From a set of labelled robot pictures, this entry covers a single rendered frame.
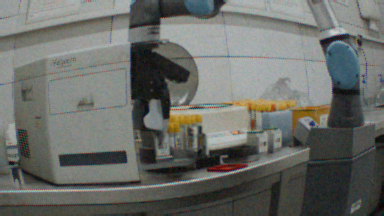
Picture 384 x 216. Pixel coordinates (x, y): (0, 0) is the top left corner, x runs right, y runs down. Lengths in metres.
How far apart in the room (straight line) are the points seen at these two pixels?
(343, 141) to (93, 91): 0.60
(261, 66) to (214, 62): 0.25
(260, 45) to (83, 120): 1.43
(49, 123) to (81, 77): 0.15
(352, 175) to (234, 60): 1.25
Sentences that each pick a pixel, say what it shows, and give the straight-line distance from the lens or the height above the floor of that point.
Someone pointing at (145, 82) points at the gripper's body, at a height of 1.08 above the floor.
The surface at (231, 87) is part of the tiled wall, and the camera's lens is 2.65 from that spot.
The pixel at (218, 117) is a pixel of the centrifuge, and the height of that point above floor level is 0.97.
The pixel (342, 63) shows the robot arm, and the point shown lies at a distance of 1.46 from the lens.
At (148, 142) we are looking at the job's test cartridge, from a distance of 1.64.
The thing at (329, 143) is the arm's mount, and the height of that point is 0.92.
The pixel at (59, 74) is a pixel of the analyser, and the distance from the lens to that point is 1.42.
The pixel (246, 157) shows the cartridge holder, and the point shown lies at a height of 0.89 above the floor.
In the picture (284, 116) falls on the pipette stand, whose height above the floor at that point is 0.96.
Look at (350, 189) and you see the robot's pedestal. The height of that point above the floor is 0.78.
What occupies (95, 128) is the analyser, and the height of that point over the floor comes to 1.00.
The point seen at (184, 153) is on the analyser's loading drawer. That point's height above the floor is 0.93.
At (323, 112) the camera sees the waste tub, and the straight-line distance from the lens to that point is 2.16.
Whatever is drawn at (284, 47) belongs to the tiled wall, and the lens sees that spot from 2.92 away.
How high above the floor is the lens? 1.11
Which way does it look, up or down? 3 degrees down
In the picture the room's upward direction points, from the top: 3 degrees counter-clockwise
